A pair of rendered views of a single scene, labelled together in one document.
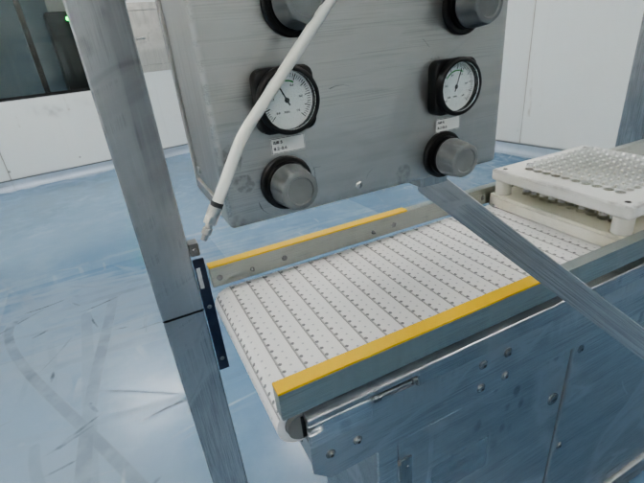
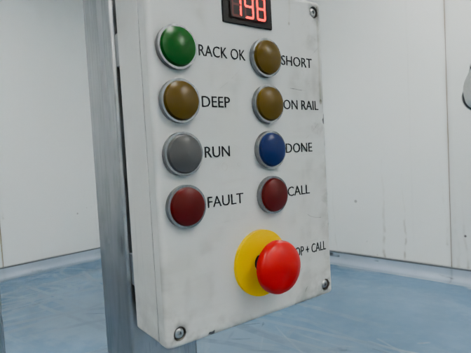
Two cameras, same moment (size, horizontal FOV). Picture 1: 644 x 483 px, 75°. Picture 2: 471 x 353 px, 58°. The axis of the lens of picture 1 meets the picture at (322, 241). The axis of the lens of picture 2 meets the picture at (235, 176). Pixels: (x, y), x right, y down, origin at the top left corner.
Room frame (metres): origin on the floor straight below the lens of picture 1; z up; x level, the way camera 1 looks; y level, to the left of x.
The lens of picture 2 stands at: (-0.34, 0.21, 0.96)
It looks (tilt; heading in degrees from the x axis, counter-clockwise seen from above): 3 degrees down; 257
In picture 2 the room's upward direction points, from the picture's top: 3 degrees counter-clockwise
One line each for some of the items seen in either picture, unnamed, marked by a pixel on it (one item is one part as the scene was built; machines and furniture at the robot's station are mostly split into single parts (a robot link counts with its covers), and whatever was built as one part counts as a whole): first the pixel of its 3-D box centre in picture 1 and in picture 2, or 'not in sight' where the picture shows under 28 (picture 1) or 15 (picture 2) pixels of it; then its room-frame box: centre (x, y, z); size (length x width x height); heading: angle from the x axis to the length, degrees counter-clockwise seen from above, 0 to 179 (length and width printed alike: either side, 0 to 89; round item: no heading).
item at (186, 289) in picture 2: not in sight; (231, 155); (-0.42, -0.14, 0.96); 0.17 x 0.06 x 0.26; 24
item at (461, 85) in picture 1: (454, 86); not in sight; (0.30, -0.10, 1.09); 0.04 x 0.01 x 0.04; 114
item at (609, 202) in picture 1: (602, 175); not in sight; (0.67, -0.48, 0.88); 0.25 x 0.24 x 0.02; 23
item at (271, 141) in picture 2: not in sight; (272, 149); (-0.45, -0.11, 0.96); 0.03 x 0.01 x 0.03; 24
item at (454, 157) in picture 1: (453, 150); not in sight; (0.29, -0.10, 1.05); 0.03 x 0.03 x 0.04; 24
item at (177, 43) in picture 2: not in sight; (178, 46); (-0.37, -0.08, 1.03); 0.03 x 0.01 x 0.03; 24
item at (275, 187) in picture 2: not in sight; (274, 195); (-0.45, -0.11, 0.92); 0.03 x 0.01 x 0.03; 24
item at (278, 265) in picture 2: not in sight; (266, 263); (-0.43, -0.10, 0.87); 0.04 x 0.04 x 0.04; 24
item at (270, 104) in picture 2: not in sight; (269, 104); (-0.45, -0.11, 0.99); 0.03 x 0.01 x 0.03; 24
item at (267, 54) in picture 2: not in sight; (267, 57); (-0.45, -0.11, 1.03); 0.03 x 0.01 x 0.03; 24
